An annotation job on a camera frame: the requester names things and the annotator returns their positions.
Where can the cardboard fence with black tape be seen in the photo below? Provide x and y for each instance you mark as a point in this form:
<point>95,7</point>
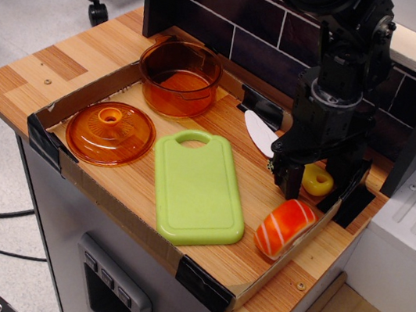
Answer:
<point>221,278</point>

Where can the grey toy oven front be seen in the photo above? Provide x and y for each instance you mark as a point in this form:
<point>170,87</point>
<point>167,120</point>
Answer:
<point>108,287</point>

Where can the salmon nigiri sushi toy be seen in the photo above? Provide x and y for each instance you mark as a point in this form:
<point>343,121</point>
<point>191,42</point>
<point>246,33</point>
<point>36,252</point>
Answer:
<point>282,227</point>

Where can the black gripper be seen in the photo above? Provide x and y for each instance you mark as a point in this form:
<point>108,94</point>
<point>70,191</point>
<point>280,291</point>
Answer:
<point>324,127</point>

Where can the orange transparent pot lid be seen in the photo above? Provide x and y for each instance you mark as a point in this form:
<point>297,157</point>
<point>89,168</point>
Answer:
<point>110,134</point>

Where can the white toy knife yellow handle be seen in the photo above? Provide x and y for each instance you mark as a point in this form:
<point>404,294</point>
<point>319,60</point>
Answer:
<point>316,180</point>

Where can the green plastic cutting board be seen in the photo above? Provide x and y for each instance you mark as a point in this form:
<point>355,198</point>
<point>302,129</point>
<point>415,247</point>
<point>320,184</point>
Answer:
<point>197,194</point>

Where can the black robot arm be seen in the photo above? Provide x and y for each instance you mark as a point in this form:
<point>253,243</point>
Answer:
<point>354,44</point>

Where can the orange transparent pot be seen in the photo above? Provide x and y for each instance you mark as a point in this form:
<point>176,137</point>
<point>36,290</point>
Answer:
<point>180,78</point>

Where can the white toy sink counter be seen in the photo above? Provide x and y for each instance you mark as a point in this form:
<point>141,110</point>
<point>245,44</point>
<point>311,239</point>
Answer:
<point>382,268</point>

